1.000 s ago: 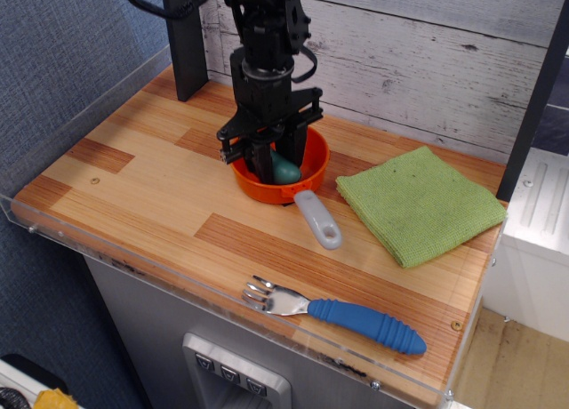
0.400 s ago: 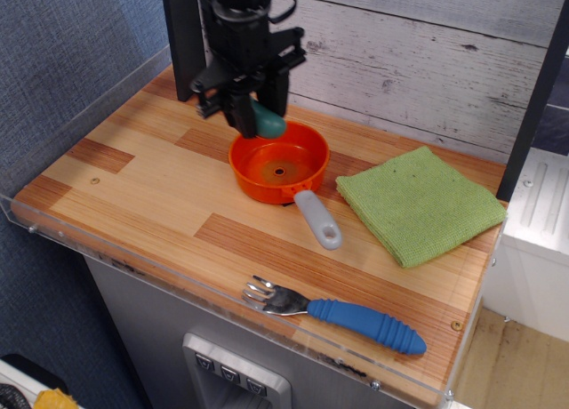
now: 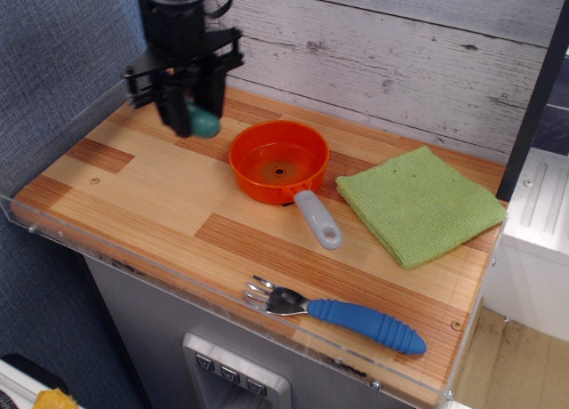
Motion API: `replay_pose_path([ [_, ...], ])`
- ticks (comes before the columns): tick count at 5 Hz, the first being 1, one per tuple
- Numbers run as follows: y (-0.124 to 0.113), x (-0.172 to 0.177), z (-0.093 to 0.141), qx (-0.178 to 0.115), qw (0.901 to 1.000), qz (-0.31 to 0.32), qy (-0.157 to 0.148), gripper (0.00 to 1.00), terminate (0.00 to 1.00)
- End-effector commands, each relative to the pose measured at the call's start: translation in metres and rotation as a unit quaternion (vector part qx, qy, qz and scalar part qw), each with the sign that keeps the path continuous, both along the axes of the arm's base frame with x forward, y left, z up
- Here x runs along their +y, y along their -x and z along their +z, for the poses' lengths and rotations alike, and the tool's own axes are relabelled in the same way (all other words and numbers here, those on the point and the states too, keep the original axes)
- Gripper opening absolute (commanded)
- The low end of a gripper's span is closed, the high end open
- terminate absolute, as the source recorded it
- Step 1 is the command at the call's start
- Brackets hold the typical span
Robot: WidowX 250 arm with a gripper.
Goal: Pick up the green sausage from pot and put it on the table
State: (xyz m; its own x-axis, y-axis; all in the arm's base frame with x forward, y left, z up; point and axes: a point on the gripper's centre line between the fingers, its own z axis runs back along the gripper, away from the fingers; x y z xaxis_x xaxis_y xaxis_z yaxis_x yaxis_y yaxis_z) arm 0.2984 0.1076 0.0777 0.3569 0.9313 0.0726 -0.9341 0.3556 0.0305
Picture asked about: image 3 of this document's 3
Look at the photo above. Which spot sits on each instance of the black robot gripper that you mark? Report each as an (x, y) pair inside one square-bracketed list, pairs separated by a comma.
[(181, 55)]

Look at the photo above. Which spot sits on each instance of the green toy sausage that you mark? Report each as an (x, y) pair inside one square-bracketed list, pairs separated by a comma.
[(203, 124)]

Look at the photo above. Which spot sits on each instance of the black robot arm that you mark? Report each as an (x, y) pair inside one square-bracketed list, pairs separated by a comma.
[(183, 70)]

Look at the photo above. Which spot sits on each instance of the clear acrylic table guard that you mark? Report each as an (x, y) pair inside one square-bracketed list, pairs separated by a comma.
[(113, 184)]

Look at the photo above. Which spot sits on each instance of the green folded cloth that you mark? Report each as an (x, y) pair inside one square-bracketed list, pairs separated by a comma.
[(419, 207)]

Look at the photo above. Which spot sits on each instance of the grey cabinet with button panel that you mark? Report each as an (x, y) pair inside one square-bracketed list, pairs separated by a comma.
[(188, 356)]

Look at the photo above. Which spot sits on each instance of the yellow taped object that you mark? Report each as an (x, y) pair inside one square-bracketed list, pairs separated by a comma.
[(54, 399)]

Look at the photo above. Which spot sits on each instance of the white ribbed appliance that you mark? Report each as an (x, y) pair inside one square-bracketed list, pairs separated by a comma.
[(528, 280)]

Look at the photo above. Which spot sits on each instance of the orange toy pot grey handle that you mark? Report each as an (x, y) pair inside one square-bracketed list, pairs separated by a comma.
[(282, 162)]

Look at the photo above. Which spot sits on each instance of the blue handled metal fork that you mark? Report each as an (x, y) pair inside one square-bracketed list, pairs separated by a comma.
[(382, 328)]

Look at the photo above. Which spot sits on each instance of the black vertical post right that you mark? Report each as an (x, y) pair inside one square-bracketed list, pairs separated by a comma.
[(546, 79)]

